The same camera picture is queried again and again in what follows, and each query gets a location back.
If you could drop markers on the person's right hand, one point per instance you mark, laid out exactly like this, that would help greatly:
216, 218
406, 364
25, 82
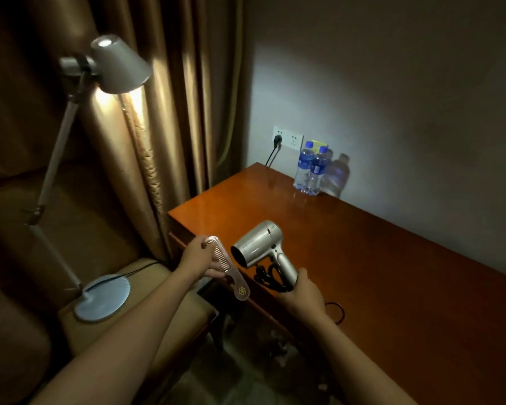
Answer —
305, 297

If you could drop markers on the beige padded stool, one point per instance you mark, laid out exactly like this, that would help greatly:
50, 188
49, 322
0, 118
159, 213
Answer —
169, 324

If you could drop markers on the person's left hand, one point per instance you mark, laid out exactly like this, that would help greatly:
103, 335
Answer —
196, 259

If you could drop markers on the person's left forearm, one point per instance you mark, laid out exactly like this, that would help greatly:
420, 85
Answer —
118, 350

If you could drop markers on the person's right forearm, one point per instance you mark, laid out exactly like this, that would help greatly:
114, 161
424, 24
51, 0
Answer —
363, 367

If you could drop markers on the small clear plastic piece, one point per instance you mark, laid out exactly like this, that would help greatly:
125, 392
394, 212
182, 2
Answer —
228, 265

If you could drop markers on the reddish wooden desk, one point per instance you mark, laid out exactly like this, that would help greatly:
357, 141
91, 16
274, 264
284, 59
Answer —
405, 265

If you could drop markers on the brown curtain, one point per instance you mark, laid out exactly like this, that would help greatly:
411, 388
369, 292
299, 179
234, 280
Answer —
177, 105

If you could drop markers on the silver hair dryer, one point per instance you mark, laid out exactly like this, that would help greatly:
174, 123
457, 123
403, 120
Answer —
257, 242

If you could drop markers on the clear water bottle blue label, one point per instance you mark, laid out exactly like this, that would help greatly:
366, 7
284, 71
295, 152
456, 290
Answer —
319, 171
303, 168

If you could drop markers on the white wall outlet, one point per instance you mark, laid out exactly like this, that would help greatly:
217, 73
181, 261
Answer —
288, 137

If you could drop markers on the yellow wall sticker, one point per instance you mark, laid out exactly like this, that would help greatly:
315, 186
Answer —
317, 146

